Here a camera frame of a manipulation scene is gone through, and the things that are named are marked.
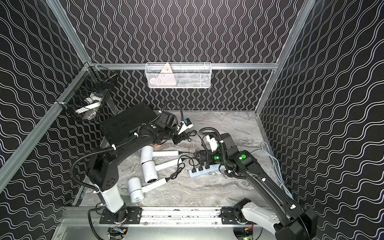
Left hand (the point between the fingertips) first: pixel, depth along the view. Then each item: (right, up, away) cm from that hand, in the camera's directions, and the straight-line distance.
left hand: (186, 132), depth 85 cm
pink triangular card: (-12, +33, +5) cm, 36 cm away
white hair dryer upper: (-23, -13, +3) cm, 26 cm away
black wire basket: (-57, +19, -1) cm, 60 cm away
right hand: (+9, -11, -10) cm, 18 cm away
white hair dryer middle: (-20, -21, -1) cm, 29 cm away
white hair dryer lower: (-25, -31, -8) cm, 41 cm away
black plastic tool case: (-42, +6, +17) cm, 46 cm away
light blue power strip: (+15, -22, +3) cm, 27 cm away
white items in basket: (-48, +14, -9) cm, 51 cm away
